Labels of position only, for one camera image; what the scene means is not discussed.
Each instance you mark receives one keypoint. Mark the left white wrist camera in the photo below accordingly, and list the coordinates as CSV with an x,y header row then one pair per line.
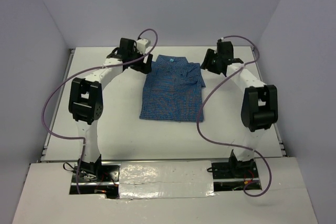
x,y
142,44

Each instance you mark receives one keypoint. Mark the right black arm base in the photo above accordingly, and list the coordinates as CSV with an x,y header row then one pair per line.
x,y
234,175

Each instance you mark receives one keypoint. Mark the silver tape sheet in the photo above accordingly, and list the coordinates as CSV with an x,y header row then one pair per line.
x,y
153,180

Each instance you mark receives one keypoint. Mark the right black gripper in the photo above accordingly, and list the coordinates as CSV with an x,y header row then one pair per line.
x,y
207,63

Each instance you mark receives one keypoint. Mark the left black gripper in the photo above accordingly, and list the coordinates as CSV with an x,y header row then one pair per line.
x,y
142,66

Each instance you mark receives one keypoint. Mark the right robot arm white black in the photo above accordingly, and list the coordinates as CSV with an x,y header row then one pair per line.
x,y
260,101

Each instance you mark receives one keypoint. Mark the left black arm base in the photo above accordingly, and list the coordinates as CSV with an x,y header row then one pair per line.
x,y
106,184

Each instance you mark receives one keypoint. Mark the blue checked long sleeve shirt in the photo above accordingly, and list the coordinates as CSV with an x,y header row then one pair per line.
x,y
173,91

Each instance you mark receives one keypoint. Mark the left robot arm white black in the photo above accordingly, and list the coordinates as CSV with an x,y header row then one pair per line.
x,y
86,97

